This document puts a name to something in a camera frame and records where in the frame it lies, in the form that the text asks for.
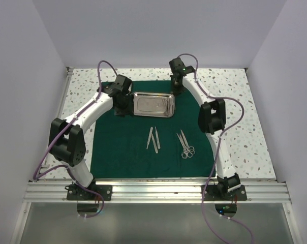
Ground stainless steel instrument tray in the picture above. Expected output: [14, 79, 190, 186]
[134, 91, 175, 118]

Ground steel scalpel handle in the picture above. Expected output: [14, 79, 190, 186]
[155, 127, 161, 149]
[146, 127, 159, 154]

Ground dark green surgical cloth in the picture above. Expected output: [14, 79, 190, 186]
[90, 90, 214, 178]

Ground steel forceps with ring handles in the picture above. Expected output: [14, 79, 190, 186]
[176, 134, 193, 159]

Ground steel surgical scissors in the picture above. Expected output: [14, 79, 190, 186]
[180, 130, 195, 155]

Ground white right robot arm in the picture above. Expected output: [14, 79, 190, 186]
[169, 56, 244, 200]

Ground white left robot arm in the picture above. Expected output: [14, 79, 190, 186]
[49, 75, 133, 200]

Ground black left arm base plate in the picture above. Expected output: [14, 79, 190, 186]
[65, 184, 113, 201]

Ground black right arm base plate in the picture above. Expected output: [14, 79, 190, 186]
[201, 179, 248, 201]

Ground aluminium extrusion rail frame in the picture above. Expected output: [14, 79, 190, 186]
[11, 68, 302, 243]

